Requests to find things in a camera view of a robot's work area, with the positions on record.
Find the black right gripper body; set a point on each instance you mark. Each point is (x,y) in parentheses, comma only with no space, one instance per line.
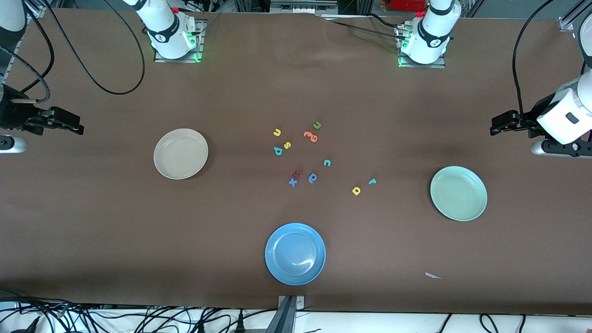
(14,115)

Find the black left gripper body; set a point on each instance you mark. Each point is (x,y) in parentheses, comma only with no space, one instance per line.
(530,118)

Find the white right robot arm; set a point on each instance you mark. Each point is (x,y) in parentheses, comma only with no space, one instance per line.
(166,32)

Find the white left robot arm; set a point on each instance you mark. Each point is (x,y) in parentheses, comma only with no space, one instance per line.
(432,37)

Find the pale green plate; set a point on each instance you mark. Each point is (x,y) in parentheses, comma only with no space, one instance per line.
(459,193)

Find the brown paper table cover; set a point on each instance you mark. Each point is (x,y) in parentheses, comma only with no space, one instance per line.
(92,231)

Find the beige brown plate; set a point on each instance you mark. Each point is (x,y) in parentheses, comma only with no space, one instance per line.
(181,153)

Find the red box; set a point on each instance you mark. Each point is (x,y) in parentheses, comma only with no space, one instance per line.
(407,4)

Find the white paper scrap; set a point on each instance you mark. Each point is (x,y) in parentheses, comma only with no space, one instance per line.
(433,275)

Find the blue letter a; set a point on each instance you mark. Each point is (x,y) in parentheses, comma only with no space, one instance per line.
(312,179)

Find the grey power strip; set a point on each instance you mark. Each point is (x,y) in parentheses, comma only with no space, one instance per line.
(303,7)

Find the blue plate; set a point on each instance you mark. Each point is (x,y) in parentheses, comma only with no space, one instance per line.
(295,254)

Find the aluminium profile beam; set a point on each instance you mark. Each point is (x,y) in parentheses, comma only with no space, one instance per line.
(286,314)

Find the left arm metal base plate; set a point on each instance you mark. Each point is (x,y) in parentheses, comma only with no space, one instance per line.
(439,66)

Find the aluminium frame corner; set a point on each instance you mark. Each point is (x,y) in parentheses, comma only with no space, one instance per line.
(37,9)
(566,22)

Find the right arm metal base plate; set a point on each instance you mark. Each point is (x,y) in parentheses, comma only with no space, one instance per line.
(200,46)

